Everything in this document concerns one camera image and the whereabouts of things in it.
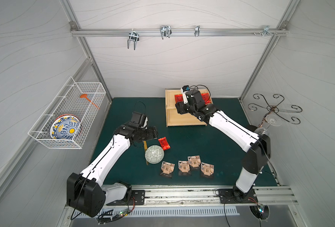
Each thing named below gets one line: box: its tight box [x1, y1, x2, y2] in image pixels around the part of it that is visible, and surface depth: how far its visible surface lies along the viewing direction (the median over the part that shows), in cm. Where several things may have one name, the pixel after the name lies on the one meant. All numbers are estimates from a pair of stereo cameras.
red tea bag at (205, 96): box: [200, 92, 212, 105], surface depth 91 cm
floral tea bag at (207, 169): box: [200, 162, 215, 176], surface depth 85 cm
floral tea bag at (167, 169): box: [159, 161, 176, 179], surface depth 85 cm
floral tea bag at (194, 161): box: [187, 155, 202, 168], surface depth 88 cm
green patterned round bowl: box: [144, 144, 165, 165], surface depth 89 cm
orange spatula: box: [79, 93, 101, 110], surface depth 80 cm
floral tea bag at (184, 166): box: [177, 160, 191, 173], surface depth 86 cm
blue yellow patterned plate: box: [49, 113, 82, 140], surface depth 62 cm
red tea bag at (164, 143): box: [158, 136, 171, 151], surface depth 94 cm
